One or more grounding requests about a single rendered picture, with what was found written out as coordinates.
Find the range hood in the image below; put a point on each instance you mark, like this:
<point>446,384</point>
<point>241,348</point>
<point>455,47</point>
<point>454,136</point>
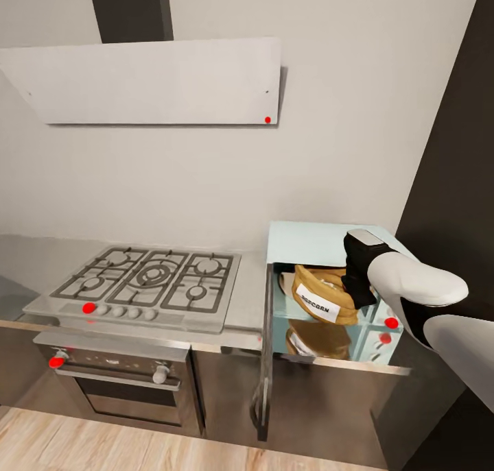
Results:
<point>140,75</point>

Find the microwave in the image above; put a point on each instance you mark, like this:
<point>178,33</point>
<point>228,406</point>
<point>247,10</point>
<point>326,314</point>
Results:
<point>306,243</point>

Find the burner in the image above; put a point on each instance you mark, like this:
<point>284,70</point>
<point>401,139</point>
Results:
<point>147,286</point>

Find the fridge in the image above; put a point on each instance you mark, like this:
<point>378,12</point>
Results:
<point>448,223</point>

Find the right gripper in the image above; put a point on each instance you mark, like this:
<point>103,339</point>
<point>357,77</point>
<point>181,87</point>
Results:
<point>359,289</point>

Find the popcorn bag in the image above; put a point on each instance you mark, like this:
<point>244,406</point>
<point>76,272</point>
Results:
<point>320,292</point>

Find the oven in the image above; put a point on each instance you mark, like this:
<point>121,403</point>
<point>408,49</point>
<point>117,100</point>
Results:
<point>130,384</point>

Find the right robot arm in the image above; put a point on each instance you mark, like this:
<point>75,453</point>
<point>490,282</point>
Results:
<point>433,305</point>

